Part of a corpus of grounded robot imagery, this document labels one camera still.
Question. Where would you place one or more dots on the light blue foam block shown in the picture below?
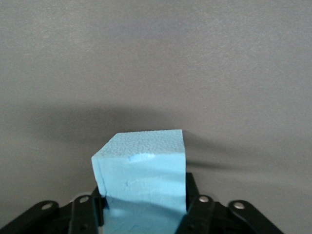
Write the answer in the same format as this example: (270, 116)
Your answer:
(141, 180)

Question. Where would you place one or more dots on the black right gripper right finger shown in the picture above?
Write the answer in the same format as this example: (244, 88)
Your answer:
(207, 214)

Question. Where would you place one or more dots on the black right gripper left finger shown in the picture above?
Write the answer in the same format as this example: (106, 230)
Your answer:
(80, 214)

